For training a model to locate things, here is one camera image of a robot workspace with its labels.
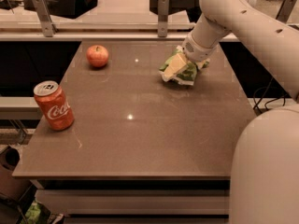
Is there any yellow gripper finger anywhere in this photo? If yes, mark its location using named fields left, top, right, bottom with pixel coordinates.
left=163, top=53, right=188, bottom=81

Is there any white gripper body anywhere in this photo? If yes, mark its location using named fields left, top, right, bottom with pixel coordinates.
left=182, top=32, right=216, bottom=63

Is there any green jalapeno chip bag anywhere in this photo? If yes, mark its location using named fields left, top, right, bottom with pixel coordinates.
left=159, top=46, right=210, bottom=86

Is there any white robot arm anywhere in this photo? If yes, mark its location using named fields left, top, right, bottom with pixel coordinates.
left=162, top=0, right=299, bottom=224

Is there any red coke can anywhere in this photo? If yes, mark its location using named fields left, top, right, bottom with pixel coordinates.
left=34, top=80, right=74, bottom=131

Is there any green bag under table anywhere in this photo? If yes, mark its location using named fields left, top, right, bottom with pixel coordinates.
left=20, top=201, right=50, bottom=224

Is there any black office chair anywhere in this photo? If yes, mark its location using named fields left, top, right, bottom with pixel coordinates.
left=149, top=0, right=206, bottom=23

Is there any red apple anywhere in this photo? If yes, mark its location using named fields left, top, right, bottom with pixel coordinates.
left=86, top=45, right=109, bottom=67

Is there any grey table drawer base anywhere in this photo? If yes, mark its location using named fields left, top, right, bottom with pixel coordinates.
left=36, top=180, right=230, bottom=219

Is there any brown bin at left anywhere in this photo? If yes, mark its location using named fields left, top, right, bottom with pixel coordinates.
left=0, top=147, right=31, bottom=201

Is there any middle metal rail bracket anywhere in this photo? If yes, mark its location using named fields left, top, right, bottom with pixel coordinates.
left=157, top=0, right=169, bottom=37

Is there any black cable on floor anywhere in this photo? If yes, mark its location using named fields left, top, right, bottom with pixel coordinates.
left=251, top=77, right=291, bottom=111

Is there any left metal rail bracket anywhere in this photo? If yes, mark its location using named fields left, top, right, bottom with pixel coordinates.
left=32, top=0, right=57, bottom=37

